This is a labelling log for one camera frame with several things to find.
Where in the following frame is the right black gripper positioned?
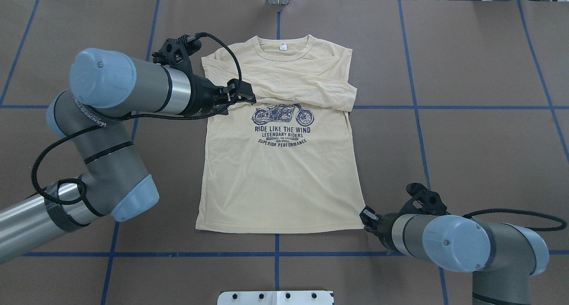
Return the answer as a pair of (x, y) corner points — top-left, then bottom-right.
(359, 206), (400, 249)

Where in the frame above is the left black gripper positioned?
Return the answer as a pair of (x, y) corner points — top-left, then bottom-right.
(186, 74), (256, 117)

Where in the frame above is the beige long-sleeve printed shirt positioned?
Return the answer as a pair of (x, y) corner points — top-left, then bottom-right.
(196, 34), (365, 234)

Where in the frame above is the right silver-grey robot arm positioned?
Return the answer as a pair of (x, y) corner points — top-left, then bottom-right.
(360, 206), (549, 305)

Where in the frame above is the left silver-grey robot arm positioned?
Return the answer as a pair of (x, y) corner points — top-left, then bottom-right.
(0, 43), (256, 263)

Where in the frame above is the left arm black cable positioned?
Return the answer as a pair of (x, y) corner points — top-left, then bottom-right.
(31, 32), (243, 206)

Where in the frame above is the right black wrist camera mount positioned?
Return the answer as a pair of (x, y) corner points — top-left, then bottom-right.
(398, 183), (449, 216)

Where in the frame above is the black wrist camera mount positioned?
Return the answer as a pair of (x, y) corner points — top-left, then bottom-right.
(398, 183), (449, 216)
(151, 34), (202, 76)

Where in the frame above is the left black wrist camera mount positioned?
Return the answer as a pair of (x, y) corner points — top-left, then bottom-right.
(151, 34), (202, 76)

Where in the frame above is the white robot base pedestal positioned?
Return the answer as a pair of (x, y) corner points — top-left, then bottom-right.
(217, 290), (335, 305)

